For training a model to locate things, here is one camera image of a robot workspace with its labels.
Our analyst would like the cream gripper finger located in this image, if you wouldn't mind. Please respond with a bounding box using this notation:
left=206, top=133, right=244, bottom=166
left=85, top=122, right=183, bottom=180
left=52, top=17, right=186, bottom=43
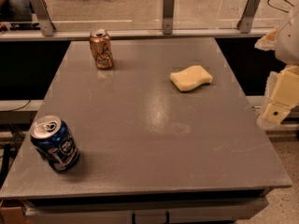
left=256, top=100, right=292, bottom=130

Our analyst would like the yellow sponge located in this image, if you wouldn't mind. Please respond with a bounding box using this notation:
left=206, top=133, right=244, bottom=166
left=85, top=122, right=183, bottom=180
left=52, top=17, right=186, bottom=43
left=170, top=65, right=213, bottom=92

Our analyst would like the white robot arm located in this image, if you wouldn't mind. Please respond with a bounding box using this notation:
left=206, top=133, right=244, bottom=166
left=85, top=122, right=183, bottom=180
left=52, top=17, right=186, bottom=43
left=255, top=4, right=299, bottom=130

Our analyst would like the orange soda can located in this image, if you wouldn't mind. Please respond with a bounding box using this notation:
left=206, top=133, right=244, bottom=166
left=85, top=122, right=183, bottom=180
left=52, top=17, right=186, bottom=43
left=90, top=29, right=113, bottom=69

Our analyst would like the blue soda can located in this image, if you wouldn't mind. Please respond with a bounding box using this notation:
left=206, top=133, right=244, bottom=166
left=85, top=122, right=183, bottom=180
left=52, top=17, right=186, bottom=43
left=30, top=115, right=79, bottom=172

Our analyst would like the seated person in jeans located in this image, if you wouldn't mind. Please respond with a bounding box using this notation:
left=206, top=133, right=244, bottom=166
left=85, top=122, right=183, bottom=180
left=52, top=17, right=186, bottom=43
left=0, top=0, right=32, bottom=21

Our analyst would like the metal barrier rail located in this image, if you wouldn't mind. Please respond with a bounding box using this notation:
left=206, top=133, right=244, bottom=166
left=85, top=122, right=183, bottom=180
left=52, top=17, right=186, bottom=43
left=0, top=28, right=271, bottom=42

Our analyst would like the right metal bracket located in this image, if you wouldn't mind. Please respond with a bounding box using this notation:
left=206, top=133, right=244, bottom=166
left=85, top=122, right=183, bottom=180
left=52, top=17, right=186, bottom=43
left=237, top=0, right=261, bottom=34

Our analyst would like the metal bracket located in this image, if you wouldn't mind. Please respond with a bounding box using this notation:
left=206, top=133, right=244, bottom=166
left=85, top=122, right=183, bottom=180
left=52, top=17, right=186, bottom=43
left=30, top=0, right=55, bottom=36
left=162, top=0, right=175, bottom=35
left=237, top=0, right=261, bottom=34

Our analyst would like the middle metal bracket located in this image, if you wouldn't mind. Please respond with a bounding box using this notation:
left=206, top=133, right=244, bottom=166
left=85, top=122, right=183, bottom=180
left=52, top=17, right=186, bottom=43
left=162, top=0, right=175, bottom=35

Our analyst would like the black cable at left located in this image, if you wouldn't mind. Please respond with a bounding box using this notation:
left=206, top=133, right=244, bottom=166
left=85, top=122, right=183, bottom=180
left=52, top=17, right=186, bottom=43
left=0, top=99, right=32, bottom=113

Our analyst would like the left metal bracket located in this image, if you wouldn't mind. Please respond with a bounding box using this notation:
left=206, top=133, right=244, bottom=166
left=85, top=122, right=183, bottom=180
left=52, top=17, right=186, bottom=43
left=30, top=0, right=55, bottom=36

